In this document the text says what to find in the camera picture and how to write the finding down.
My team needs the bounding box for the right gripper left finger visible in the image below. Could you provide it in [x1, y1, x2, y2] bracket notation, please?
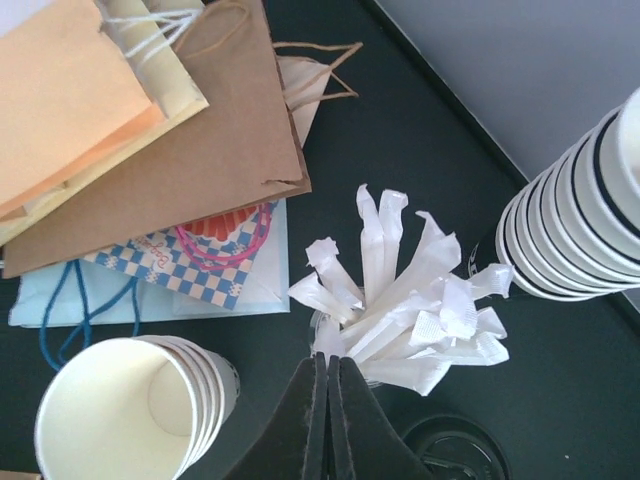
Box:
[226, 353, 328, 480]

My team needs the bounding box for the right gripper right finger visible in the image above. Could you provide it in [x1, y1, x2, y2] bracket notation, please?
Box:
[327, 356, 433, 480]

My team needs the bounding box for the black lid stack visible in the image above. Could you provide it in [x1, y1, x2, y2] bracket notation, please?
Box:
[396, 413, 513, 480]

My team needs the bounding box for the white paper cup stack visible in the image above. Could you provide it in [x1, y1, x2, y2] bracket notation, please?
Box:
[34, 335, 240, 479]

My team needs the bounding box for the checkered paper bag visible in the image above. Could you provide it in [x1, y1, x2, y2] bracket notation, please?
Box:
[84, 202, 278, 310]

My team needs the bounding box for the light blue paper bag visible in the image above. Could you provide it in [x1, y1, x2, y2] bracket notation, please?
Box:
[8, 200, 290, 329]

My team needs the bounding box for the tall white cup stack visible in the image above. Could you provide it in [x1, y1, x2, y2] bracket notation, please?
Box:
[465, 92, 639, 302]

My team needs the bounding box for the brown kraft paper bag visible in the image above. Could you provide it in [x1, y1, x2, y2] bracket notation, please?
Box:
[3, 1, 311, 278]

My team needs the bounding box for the orange paper bag stack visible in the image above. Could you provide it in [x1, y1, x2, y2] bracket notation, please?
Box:
[1, 1, 208, 242]

